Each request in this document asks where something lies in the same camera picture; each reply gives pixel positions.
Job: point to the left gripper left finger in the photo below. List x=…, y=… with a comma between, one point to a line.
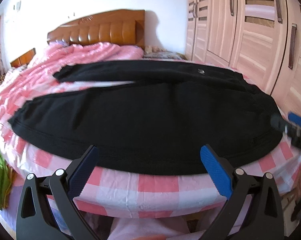
x=35, y=219

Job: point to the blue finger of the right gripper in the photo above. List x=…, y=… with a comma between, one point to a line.
x=294, y=118

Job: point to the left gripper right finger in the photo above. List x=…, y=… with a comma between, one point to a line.
x=264, y=217

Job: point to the black pants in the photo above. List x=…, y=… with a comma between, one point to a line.
x=156, y=120

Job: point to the green cloth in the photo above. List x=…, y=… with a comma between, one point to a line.
x=6, y=182

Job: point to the pink checkered bed sheet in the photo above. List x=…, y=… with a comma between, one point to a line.
x=116, y=193

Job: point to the pink wooden wardrobe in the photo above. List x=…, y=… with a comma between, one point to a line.
x=259, y=38

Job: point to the brown wooden nightstand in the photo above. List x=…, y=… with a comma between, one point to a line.
x=23, y=59

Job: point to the floral pillow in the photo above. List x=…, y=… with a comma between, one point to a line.
x=154, y=52

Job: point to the brown padded wooden headboard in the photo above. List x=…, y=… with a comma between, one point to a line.
x=122, y=27

